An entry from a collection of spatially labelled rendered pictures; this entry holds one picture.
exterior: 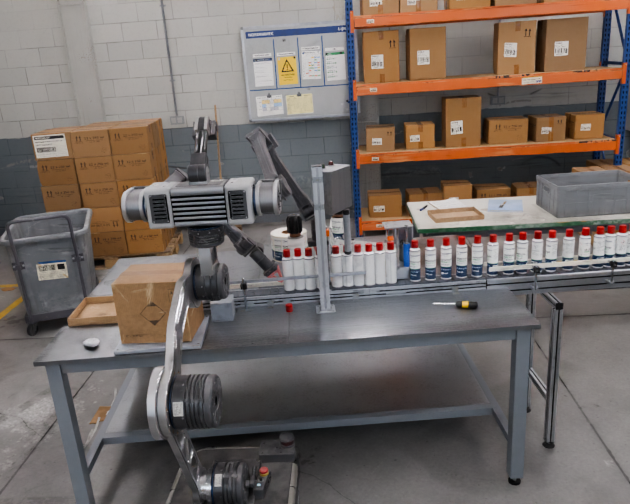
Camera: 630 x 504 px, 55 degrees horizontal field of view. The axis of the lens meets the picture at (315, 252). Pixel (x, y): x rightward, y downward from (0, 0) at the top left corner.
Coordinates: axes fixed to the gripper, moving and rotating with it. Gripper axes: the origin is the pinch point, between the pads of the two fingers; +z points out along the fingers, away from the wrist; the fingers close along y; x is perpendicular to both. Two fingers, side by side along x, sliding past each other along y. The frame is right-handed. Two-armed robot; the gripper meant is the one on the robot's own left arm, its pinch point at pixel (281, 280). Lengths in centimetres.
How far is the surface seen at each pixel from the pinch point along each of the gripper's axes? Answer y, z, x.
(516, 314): -37, 70, -73
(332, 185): -18, -22, -50
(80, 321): -12, -51, 79
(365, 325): -36, 30, -22
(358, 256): -3.3, 14.8, -35.4
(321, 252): -16.0, -2.2, -26.1
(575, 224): 101, 131, -141
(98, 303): 14, -49, 79
